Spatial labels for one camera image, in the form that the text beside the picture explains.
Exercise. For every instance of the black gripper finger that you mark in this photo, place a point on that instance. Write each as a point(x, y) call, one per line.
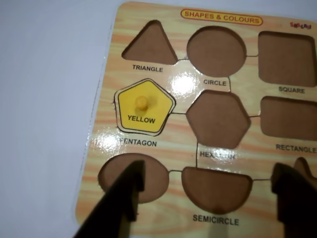
point(114, 205)
point(299, 203)

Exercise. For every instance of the yellow pentagon puzzle piece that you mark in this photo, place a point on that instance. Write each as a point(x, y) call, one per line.
point(158, 111)

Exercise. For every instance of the wooden shape puzzle board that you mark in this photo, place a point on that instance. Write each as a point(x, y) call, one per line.
point(173, 138)

